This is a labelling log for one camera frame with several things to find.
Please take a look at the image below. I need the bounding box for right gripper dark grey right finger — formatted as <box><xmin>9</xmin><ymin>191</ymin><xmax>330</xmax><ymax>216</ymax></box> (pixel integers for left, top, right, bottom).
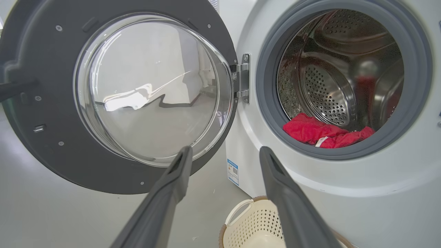
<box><xmin>259</xmin><ymin>146</ymin><xmax>343</xmax><ymax>248</ymax></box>

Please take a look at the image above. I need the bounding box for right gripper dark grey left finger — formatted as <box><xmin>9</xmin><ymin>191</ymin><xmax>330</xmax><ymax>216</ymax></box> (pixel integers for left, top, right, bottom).
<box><xmin>110</xmin><ymin>146</ymin><xmax>193</xmax><ymax>248</ymax></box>

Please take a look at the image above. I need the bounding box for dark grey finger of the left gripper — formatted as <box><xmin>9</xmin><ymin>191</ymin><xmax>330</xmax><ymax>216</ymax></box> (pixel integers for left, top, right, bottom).
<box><xmin>0</xmin><ymin>80</ymin><xmax>39</xmax><ymax>103</ymax></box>

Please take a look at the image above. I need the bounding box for dark round glass washer door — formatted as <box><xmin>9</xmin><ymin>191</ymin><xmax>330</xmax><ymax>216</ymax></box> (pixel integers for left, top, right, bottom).
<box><xmin>0</xmin><ymin>0</ymin><xmax>239</xmax><ymax>195</ymax></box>

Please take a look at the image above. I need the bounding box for red garment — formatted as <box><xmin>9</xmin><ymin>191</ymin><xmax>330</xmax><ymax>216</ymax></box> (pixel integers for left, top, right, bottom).
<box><xmin>283</xmin><ymin>113</ymin><xmax>375</xmax><ymax>149</ymax></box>

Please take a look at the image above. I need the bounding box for cream perforated laundry basket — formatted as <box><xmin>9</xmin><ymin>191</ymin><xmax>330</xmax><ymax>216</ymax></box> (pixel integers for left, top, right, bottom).
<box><xmin>219</xmin><ymin>196</ymin><xmax>355</xmax><ymax>248</ymax></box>

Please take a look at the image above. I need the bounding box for white front-load washing machine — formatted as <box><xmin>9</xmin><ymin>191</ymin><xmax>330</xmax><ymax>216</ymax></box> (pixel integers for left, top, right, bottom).
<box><xmin>219</xmin><ymin>0</ymin><xmax>441</xmax><ymax>248</ymax></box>

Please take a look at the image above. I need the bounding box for stainless steel washing machine drum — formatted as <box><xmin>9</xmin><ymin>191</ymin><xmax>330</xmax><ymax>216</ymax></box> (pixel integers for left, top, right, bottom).
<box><xmin>277</xmin><ymin>9</ymin><xmax>404</xmax><ymax>133</ymax></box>

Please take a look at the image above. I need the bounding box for metal door hinge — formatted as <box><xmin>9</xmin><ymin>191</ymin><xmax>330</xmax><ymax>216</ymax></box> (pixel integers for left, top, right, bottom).
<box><xmin>230</xmin><ymin>53</ymin><xmax>250</xmax><ymax>104</ymax></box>

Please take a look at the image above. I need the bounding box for blue energy label sticker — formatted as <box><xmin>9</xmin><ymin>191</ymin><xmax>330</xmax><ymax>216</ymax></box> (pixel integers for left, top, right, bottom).
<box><xmin>227</xmin><ymin>158</ymin><xmax>239</xmax><ymax>186</ymax></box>

